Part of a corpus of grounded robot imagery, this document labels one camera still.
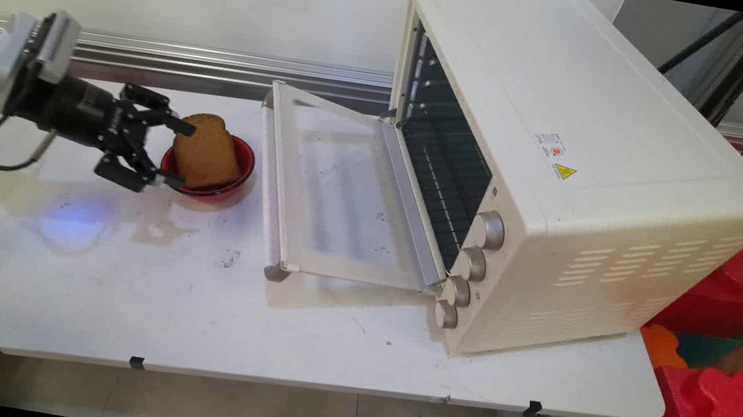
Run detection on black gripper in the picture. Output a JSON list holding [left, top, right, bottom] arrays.
[[0, 64, 202, 200]]

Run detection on glass oven door with handle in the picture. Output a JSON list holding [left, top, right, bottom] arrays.
[[238, 79, 472, 305]]

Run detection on brown bread loaf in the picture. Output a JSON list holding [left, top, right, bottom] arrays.
[[168, 110, 248, 195]]

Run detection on red bowl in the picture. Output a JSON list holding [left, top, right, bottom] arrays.
[[156, 126, 259, 207]]

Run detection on silver oven knob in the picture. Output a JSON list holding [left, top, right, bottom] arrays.
[[453, 244, 490, 284], [468, 208, 509, 252], [439, 274, 474, 310], [432, 299, 461, 331]]

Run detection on white label sticker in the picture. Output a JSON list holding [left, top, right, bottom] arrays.
[[532, 130, 569, 161]]

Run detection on cream toaster oven body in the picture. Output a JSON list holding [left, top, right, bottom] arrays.
[[356, 0, 743, 398]]

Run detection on orange foam piece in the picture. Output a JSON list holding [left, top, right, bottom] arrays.
[[635, 322, 693, 374]]

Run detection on medium red foam block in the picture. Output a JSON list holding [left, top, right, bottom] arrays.
[[649, 231, 743, 341]]

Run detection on aluminium wall rail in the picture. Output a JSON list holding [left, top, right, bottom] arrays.
[[0, 18, 743, 155]]

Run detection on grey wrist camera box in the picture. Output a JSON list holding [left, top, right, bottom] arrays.
[[32, 8, 85, 87]]

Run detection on dark oven wire rack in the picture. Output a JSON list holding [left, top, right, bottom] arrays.
[[382, 113, 500, 275]]

